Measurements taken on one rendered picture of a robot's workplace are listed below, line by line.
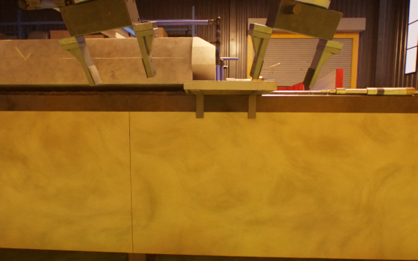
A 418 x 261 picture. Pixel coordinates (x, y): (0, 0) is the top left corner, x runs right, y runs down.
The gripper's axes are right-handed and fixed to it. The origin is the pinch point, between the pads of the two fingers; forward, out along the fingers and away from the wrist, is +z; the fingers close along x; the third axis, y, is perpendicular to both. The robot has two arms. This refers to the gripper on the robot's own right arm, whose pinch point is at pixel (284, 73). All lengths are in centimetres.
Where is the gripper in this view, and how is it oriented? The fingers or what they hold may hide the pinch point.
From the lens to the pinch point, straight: 51.4
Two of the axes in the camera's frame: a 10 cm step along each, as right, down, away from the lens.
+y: 1.3, 4.7, -8.7
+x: 9.7, 1.0, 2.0
